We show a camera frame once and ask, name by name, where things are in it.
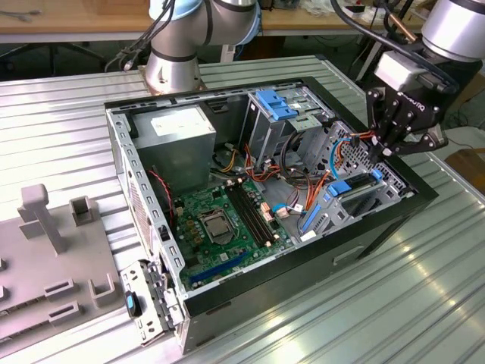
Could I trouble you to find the grey parts rack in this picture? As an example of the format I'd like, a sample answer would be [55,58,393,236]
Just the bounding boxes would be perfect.
[0,184,122,342]

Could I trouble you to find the black metal pole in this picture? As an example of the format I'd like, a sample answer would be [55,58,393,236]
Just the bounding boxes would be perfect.
[355,36,386,83]

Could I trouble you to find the wooden desk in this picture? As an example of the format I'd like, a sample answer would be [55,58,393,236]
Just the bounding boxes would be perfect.
[0,0,429,45]

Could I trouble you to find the CPU socket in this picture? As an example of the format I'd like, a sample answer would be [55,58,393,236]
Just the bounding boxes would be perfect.
[196,214,234,246]

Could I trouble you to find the orange red power wire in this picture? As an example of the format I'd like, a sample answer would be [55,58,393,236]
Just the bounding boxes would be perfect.
[304,128,380,213]

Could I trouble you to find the red orange wire bundle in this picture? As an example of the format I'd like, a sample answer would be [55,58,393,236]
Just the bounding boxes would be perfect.
[243,145,283,184]

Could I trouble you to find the blue data wire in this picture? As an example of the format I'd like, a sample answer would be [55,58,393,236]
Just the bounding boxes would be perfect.
[328,136,352,181]

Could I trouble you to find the black RAM slot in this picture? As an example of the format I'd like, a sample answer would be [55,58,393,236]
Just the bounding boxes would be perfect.
[234,180,277,246]
[226,183,268,249]

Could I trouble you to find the brown cardboard box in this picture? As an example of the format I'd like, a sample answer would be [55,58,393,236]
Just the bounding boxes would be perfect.
[445,148,485,190]

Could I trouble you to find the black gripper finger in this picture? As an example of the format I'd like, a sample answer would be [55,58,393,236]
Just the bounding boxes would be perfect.
[365,87,402,163]
[378,109,449,162]

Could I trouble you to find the blue plastic drive latch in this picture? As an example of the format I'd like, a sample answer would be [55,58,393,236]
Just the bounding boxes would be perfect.
[271,105,301,121]
[255,88,284,111]

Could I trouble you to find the grey optical drive cage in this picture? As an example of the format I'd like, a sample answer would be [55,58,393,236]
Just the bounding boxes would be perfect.
[242,85,336,171]

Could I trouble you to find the grey power supply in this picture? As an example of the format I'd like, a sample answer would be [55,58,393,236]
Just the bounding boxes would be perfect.
[130,104,217,195]

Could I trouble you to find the black round cables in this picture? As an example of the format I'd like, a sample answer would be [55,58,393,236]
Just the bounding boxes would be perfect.
[279,133,310,187]

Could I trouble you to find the black latch with blue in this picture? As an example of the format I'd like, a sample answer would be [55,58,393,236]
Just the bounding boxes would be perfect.
[123,290,144,319]

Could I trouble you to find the grey card retention bracket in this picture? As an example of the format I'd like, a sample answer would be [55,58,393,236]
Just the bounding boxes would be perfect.
[118,259,189,348]

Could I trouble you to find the green motherboard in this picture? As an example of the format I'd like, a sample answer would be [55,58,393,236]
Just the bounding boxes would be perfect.
[172,177,296,291]

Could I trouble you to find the black camera cable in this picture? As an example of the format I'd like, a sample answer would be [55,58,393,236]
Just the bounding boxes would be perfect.
[329,0,462,94]

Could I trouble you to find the blue expansion slot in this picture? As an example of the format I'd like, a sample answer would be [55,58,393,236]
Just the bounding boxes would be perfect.
[188,252,251,285]

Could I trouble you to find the yellow wire bundle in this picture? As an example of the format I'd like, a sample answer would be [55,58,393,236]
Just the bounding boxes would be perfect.
[221,149,239,174]

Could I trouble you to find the grey disk bay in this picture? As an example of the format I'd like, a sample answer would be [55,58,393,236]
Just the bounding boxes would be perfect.
[301,121,416,243]

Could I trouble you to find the arm foot cable bundle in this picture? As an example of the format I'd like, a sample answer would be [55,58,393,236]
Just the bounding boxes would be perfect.
[113,0,179,73]

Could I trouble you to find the black open PC case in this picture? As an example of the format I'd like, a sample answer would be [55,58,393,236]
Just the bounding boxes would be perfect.
[104,75,440,356]

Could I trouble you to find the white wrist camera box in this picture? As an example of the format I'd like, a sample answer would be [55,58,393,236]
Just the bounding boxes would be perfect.
[374,50,424,93]

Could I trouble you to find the black case fan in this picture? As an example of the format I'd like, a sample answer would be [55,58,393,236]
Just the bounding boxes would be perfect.
[146,165,179,231]

